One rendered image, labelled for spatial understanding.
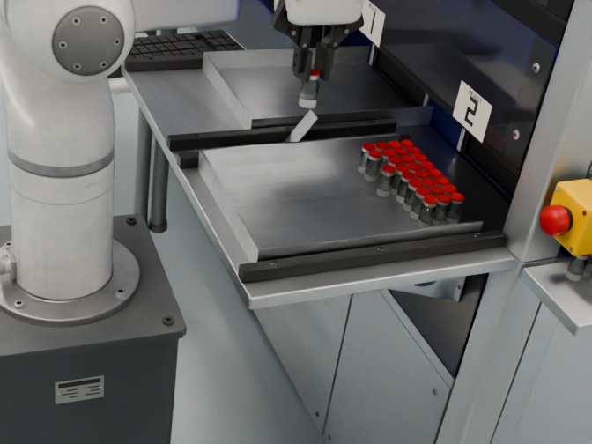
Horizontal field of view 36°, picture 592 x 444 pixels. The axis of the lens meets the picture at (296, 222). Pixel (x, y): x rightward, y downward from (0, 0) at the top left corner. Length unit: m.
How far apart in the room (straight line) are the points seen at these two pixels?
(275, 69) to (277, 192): 0.44
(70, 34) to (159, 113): 0.65
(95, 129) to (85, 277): 0.19
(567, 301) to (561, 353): 0.26
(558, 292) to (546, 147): 0.20
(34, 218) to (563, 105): 0.66
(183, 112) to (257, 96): 0.15
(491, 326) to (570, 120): 0.36
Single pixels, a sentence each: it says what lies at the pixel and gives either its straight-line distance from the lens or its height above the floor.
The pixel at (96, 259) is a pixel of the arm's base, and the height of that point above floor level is 0.92.
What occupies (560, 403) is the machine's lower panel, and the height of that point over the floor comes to 0.55.
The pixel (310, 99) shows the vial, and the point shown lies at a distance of 1.13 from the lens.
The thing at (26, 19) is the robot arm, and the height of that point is 1.24.
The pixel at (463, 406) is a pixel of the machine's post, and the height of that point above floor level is 0.58.
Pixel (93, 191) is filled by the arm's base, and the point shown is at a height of 1.02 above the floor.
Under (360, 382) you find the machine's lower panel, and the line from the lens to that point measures 1.82.
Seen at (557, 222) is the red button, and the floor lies 1.00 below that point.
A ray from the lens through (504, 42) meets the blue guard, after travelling 1.30.
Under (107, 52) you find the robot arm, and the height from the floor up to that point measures 1.21.
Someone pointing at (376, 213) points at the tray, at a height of 0.88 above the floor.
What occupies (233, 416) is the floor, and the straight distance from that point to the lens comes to 2.20.
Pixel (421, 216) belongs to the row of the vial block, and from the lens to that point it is 1.31.
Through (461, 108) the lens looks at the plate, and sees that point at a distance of 1.39.
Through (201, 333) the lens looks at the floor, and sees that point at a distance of 2.41.
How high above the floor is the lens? 1.58
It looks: 33 degrees down
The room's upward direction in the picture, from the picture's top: 9 degrees clockwise
